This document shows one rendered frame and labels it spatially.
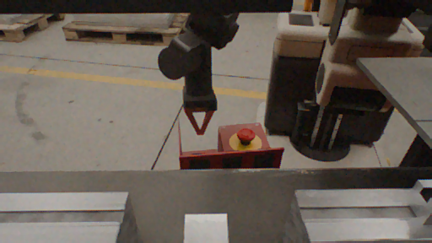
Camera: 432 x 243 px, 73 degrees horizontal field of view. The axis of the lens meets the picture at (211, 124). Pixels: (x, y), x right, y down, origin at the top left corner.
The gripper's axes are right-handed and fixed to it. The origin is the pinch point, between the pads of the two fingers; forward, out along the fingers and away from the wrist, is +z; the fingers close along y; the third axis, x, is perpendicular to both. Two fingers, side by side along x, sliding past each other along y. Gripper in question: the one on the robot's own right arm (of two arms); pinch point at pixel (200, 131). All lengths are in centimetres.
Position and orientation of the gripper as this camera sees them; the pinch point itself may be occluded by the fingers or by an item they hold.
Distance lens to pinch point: 65.0
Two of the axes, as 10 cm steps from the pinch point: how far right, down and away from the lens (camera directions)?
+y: 1.0, 4.1, -9.1
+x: 9.9, -0.6, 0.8
